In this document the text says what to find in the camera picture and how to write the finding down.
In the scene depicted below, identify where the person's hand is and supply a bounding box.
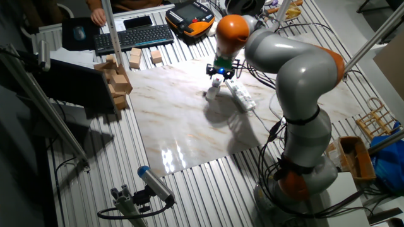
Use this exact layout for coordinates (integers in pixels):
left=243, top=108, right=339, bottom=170
left=90, top=8, right=107, bottom=27

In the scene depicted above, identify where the large black spool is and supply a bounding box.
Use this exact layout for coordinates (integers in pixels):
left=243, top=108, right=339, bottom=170
left=224, top=0, right=266, bottom=16

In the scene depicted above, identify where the wooden rack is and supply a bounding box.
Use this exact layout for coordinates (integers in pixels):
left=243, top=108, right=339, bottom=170
left=355, top=96, right=401, bottom=141

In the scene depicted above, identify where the thin aluminium post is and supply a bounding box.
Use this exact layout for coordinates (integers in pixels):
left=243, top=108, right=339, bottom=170
left=100, top=0, right=124, bottom=67

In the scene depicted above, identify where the person's torso brown sweater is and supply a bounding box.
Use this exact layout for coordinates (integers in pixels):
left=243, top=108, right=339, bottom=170
left=110, top=0, right=162, bottom=12

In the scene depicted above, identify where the white paper sheet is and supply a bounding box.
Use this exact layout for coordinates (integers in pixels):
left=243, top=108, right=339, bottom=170
left=100, top=19, right=127, bottom=34

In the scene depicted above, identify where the black camera clamp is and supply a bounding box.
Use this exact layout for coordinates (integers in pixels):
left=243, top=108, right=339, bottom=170
left=132, top=185, right=153, bottom=214

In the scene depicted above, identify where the marble pattern mat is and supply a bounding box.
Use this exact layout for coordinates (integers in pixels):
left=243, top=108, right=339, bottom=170
left=126, top=49, right=364, bottom=178

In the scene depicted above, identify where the short aluminium profile stub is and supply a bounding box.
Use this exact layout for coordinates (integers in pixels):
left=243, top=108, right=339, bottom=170
left=110, top=184, right=149, bottom=227

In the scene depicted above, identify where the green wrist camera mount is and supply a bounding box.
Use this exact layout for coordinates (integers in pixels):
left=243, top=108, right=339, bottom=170
left=213, top=55, right=234, bottom=70

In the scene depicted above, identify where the black mouse pad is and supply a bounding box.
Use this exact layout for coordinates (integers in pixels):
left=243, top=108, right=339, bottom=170
left=61, top=17, right=101, bottom=52

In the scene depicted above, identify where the brown tray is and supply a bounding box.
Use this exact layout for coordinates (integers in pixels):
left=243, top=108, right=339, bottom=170
left=326, top=136, right=377, bottom=181

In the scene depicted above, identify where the brown cardboard sheet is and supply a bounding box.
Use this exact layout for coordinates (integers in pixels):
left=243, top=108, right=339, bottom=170
left=372, top=31, right=404, bottom=102

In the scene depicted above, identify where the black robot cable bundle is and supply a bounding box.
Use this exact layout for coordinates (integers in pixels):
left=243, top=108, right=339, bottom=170
left=233, top=18, right=379, bottom=220

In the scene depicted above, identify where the aluminium frame bar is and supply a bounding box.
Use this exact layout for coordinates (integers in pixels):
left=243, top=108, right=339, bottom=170
left=343, top=1, right=404, bottom=74
left=367, top=129, right=404, bottom=156

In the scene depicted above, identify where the orange black teach pendant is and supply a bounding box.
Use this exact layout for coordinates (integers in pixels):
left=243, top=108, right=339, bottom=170
left=165, top=1, right=216, bottom=38

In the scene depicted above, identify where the white power strip cable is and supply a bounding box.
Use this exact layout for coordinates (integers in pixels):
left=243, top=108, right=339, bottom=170
left=252, top=93, right=287, bottom=127

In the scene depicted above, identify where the grey camera with blue cap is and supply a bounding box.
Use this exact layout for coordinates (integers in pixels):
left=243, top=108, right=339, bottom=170
left=137, top=165, right=176, bottom=204

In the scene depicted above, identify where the black monitor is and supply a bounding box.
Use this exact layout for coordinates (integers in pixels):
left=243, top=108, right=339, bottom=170
left=33, top=58, right=119, bottom=116

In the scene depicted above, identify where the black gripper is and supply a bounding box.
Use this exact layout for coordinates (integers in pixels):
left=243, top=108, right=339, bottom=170
left=206, top=63, right=236, bottom=81

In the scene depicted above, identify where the long aluminium frame beam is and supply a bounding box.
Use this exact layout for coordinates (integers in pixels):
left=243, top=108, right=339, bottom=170
left=0, top=44, right=91, bottom=173

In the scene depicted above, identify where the aluminium post with base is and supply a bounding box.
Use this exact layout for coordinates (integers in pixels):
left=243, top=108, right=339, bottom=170
left=273, top=0, right=293, bottom=32

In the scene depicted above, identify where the white power strip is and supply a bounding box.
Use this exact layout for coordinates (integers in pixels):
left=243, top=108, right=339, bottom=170
left=224, top=78, right=257, bottom=112

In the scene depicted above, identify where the black smartphone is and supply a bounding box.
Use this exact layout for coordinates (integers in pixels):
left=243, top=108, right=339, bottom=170
left=123, top=15, right=153, bottom=30

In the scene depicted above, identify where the black camera cable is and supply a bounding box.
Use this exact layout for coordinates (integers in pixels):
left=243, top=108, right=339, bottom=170
left=97, top=201, right=174, bottom=221

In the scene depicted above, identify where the blue computer mouse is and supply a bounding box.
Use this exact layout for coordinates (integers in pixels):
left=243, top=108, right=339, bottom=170
left=73, top=25, right=86, bottom=41

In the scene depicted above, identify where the blue bag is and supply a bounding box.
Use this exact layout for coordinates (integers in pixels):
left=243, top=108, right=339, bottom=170
left=369, top=121, right=404, bottom=193

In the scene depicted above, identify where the yellow toy food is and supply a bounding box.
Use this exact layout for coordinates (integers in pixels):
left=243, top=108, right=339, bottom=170
left=266, top=0, right=304, bottom=20

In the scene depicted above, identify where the forearm in brown sleeve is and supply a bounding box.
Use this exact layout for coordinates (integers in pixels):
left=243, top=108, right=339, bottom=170
left=85, top=0, right=104, bottom=12

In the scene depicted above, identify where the black keyboard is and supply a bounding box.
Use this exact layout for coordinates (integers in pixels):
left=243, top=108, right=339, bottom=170
left=93, top=24, right=175, bottom=56

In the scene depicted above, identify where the grey camera on frame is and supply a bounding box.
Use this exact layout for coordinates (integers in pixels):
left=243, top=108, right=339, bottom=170
left=37, top=39, right=51, bottom=73

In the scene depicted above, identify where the small white plug adapter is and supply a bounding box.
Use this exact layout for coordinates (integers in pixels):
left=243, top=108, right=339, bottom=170
left=205, top=77, right=223, bottom=101

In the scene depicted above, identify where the white paper stack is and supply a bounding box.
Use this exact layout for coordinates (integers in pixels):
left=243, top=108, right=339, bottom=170
left=49, top=47, right=95, bottom=69

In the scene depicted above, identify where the white round toy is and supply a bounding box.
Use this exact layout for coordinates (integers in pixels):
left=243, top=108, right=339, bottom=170
left=205, top=21, right=218, bottom=37

